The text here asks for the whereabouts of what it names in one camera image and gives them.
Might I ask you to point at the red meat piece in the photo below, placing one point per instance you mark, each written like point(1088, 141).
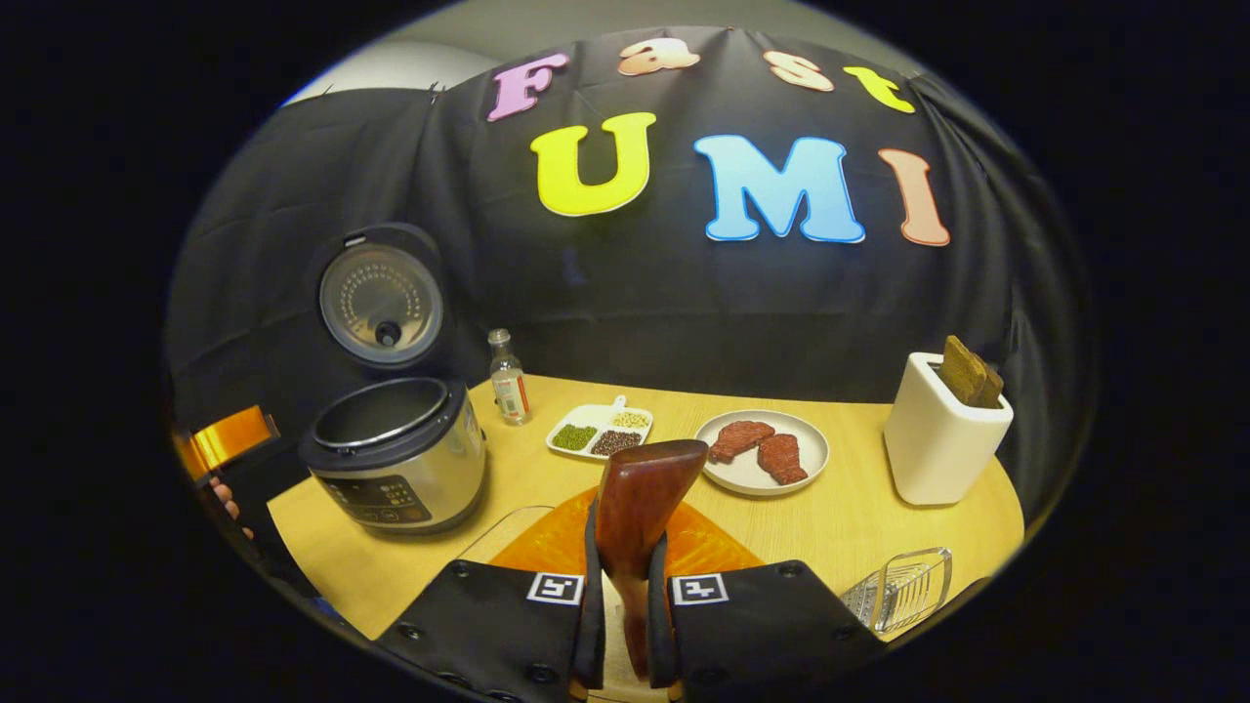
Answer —
point(739, 439)
point(783, 459)

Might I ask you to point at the black silver rice cooker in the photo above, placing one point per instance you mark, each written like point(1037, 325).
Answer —
point(410, 469)

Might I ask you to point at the white round plate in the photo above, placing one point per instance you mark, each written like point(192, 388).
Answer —
point(811, 444)

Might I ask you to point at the white divided bean dish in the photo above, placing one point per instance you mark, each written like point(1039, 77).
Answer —
point(586, 420)

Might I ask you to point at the brown toast slice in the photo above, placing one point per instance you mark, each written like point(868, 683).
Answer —
point(991, 389)
point(962, 371)

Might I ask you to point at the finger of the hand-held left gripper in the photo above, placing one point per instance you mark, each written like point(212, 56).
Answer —
point(229, 439)

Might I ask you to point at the small clear glass bottle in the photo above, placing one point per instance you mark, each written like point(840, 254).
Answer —
point(510, 386)

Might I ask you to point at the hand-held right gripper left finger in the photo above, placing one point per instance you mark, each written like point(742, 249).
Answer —
point(594, 635)

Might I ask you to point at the clear container of white rice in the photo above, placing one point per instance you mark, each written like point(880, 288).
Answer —
point(498, 532)

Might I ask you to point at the black backdrop cloth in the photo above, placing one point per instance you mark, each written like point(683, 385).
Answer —
point(684, 312)

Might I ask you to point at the brown wooden spoon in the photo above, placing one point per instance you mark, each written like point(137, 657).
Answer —
point(640, 508)

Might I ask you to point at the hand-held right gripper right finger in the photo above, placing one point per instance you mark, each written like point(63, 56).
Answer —
point(659, 625)

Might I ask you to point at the white toaster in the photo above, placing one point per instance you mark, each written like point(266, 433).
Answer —
point(937, 449)

